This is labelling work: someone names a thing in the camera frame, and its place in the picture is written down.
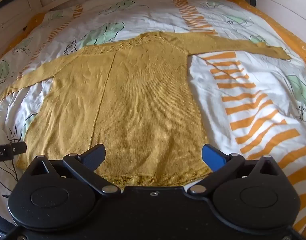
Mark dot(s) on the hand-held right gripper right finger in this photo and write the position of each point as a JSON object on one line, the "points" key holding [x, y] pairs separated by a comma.
{"points": [[213, 158]]}

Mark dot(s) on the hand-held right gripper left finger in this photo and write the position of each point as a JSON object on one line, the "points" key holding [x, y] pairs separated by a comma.
{"points": [[94, 158]]}

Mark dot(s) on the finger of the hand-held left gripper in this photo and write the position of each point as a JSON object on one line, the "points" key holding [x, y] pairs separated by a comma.
{"points": [[19, 147]]}

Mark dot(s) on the white leaf-print duvet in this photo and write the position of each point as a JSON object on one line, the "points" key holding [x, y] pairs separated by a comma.
{"points": [[253, 85]]}

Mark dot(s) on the mustard yellow knit sweater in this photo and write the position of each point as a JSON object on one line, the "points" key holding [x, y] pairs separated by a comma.
{"points": [[143, 100]]}

